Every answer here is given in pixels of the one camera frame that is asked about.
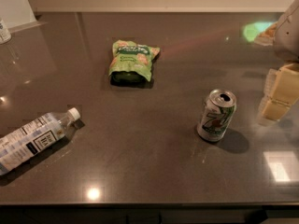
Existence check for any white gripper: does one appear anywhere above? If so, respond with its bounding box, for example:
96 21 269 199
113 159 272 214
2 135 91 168
261 0 299 121

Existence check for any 7up soda can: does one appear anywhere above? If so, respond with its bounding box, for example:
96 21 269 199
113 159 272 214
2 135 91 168
197 89 236 143

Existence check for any green and orange object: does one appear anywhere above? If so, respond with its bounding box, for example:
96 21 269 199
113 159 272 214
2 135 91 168
243 21 278 46

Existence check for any green snack bag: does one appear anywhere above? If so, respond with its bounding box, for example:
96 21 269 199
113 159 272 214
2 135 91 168
108 40 161 82

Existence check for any clear plastic water bottle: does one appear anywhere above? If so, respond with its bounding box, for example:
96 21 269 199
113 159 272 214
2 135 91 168
0 107 80 175

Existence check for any white container at left edge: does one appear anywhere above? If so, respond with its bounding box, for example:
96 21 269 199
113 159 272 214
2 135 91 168
0 18 11 44

